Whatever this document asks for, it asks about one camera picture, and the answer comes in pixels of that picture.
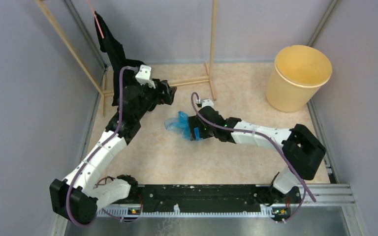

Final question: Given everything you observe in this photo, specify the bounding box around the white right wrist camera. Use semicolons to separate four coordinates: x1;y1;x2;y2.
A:
195;99;214;109

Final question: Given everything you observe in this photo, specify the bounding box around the yellow plastic trash bin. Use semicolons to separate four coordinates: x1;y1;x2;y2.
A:
265;45;333;113

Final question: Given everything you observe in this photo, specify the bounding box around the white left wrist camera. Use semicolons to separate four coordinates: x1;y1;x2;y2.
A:
135;64;156;89

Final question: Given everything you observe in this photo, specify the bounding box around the blue plastic trash bag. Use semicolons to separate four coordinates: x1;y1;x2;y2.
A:
164;111;191;141

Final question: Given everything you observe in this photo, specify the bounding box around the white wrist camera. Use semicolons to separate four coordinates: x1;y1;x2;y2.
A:
195;99;214;109
135;64;156;89

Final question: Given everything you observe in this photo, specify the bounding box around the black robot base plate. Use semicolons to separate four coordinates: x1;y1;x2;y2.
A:
117;184;301;213

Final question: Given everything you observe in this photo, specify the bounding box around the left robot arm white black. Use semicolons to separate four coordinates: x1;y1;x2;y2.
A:
49;79;177;227

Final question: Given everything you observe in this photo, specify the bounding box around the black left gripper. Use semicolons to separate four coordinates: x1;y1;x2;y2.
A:
133;74;177;119

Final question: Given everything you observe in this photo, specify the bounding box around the black cloth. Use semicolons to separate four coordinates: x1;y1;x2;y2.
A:
94;12;145;106

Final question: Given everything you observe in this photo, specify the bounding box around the wooden drying rack frame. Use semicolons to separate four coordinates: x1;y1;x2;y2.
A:
35;0;218;116

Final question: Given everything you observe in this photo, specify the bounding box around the pink clothes hanger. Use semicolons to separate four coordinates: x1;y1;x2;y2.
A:
86;0;104;39

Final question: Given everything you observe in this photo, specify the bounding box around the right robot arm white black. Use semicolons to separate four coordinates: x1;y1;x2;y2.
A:
188;106;326;203

